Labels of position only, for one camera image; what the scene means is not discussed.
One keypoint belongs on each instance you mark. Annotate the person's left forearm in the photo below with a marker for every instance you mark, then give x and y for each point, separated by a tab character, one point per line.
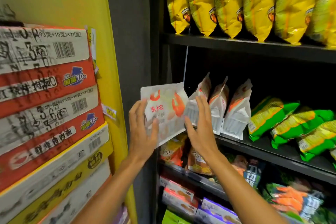
110	195

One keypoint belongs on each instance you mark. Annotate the tan snack bag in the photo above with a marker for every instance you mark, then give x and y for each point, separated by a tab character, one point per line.
197	163

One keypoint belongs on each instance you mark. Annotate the black metal shelf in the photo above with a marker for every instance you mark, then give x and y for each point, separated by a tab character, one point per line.
246	47

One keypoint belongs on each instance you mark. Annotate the person's left hand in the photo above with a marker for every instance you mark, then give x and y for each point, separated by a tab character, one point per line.
141	137

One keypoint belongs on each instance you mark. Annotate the row of yellow chip bags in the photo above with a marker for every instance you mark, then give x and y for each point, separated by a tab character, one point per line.
257	0

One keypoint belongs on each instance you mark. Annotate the person's right forearm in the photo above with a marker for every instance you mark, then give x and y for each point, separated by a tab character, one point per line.
244	195

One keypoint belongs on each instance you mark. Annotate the person's right hand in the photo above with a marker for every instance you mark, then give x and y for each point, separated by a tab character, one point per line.
202	134

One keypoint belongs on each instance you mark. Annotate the stack of noodle cartons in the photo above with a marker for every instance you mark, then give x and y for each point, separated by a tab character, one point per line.
42	116

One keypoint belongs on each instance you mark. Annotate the small yellow price label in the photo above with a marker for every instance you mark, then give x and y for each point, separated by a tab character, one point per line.
108	112

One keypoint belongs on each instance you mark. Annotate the orange yellow snack bag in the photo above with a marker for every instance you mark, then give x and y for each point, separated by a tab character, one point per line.
173	150

